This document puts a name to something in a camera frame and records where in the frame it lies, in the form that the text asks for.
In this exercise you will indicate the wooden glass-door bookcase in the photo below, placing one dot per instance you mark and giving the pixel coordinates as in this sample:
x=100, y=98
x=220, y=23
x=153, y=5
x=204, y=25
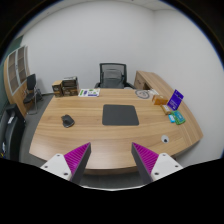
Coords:
x=16, y=71

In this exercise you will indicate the brown cardboard box left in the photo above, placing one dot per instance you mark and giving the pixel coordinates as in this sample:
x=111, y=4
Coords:
x=57, y=88

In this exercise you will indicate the black mesh office chair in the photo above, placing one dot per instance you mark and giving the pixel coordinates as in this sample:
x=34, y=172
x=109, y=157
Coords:
x=113, y=75

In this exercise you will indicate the dark stacked boxes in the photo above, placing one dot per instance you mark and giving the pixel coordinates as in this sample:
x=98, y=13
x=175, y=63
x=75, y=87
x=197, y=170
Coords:
x=70, y=86

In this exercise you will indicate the wooden side cabinet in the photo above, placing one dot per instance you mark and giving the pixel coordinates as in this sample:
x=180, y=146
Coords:
x=149, y=80

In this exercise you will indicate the yellow snack packet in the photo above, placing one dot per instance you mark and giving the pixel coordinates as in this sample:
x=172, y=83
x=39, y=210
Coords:
x=166, y=109

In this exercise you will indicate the black visitor chair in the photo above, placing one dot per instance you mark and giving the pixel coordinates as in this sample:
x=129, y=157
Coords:
x=33, y=94

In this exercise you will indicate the black computer mouse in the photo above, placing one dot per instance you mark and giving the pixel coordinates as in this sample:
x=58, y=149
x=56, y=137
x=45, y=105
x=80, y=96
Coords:
x=67, y=121

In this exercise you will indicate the black armchair at left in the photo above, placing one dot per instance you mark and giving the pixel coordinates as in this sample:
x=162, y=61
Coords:
x=12, y=126

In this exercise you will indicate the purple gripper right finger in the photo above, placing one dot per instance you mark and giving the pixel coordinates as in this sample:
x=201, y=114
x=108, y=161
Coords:
x=153, y=166

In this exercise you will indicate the green packet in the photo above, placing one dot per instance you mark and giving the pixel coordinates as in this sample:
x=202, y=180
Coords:
x=179, y=119

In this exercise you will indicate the blue small packet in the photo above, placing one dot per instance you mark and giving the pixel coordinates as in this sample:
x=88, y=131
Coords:
x=171, y=118

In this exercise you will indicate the white desk cable grommet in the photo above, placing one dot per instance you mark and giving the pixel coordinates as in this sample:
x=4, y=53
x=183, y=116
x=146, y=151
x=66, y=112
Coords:
x=164, y=138

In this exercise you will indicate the white green booklet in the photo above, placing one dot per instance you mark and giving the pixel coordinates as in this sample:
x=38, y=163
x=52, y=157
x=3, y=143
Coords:
x=89, y=92

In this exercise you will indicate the small brown cardboard box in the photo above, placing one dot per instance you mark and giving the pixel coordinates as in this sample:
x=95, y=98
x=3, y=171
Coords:
x=159, y=100

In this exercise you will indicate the wooden office desk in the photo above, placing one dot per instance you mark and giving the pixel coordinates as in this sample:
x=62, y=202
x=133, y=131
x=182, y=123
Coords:
x=110, y=145

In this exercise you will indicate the dark grey mouse pad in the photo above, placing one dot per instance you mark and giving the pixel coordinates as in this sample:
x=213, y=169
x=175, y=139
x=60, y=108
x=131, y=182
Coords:
x=119, y=115

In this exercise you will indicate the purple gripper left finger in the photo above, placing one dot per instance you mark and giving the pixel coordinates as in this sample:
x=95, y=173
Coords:
x=70, y=166

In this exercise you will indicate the round clear plate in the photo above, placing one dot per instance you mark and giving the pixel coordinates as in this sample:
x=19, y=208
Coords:
x=143, y=94

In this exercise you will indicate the purple standing sign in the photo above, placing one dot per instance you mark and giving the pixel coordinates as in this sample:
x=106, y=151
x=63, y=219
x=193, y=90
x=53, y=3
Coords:
x=175, y=100

